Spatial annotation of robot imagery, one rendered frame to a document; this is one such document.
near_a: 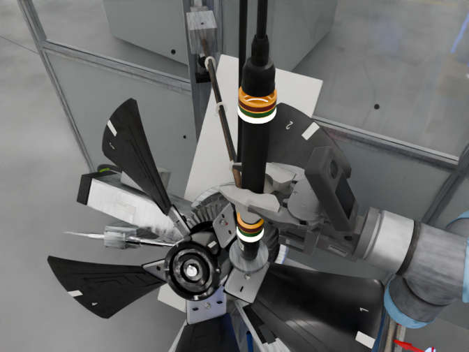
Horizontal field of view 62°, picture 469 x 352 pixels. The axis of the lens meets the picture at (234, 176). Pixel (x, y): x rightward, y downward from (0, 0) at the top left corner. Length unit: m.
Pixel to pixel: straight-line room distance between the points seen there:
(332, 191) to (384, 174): 1.00
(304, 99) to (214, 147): 0.25
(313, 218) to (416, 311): 0.20
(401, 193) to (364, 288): 0.75
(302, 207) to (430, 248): 0.16
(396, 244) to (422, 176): 0.94
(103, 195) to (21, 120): 2.26
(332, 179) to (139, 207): 0.61
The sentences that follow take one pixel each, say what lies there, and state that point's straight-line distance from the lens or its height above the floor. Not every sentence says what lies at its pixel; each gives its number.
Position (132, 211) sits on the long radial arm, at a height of 1.11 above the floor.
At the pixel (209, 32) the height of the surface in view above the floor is 1.39.
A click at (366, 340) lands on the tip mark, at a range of 0.81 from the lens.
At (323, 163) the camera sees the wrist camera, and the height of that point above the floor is 1.57.
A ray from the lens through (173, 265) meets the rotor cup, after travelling 0.79.
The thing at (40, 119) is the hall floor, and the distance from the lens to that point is 3.21.
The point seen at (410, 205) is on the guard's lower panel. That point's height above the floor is 0.75.
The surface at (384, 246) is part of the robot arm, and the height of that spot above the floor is 1.48.
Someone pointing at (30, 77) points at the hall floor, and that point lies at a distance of 3.67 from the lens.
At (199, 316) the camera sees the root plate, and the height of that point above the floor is 1.10.
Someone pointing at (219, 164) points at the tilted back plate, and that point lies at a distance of 1.01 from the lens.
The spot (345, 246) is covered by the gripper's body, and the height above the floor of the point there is 1.43.
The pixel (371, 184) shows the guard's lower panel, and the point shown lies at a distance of 1.52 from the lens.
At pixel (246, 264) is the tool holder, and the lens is 0.71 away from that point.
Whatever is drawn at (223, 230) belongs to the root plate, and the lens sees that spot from 0.78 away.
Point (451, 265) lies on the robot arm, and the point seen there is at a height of 1.48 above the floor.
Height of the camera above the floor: 1.91
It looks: 50 degrees down
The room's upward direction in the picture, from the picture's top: straight up
